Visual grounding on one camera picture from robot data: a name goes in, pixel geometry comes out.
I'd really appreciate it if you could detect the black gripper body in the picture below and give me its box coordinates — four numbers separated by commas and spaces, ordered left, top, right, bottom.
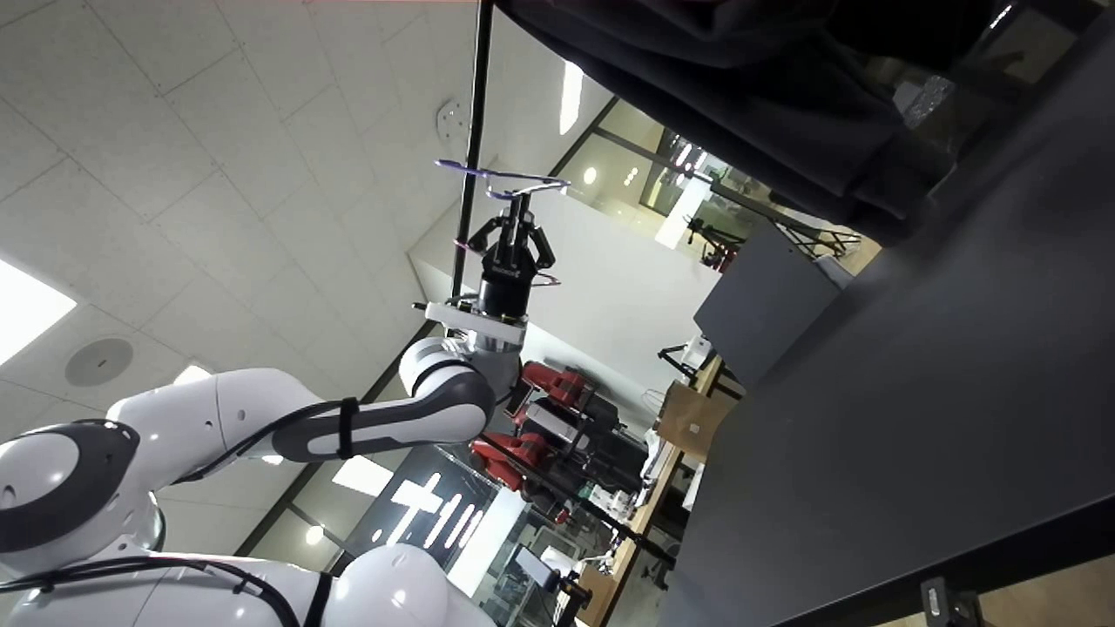
480, 248, 541, 327

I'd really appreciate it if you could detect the white wire clothes hanger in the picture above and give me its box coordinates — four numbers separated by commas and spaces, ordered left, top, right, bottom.
434, 152, 571, 201

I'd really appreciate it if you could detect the red machine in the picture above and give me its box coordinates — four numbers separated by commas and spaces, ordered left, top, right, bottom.
466, 360, 606, 490

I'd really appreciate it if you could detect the black rack pole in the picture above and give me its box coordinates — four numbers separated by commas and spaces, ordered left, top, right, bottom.
450, 0, 498, 306

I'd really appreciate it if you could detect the rectangular ceiling light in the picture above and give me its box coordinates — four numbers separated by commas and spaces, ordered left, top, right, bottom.
0, 254, 81, 369
553, 59, 589, 138

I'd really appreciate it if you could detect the cardboard box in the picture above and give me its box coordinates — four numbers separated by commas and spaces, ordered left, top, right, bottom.
651, 378, 740, 464

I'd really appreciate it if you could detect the dark grey cloth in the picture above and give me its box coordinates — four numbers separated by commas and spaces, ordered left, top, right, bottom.
493, 0, 1115, 248

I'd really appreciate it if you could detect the round ceiling vent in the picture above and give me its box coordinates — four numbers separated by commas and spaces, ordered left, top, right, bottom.
63, 333, 137, 391

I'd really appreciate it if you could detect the black table clamp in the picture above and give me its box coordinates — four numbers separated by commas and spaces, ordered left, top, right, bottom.
920, 573, 985, 627

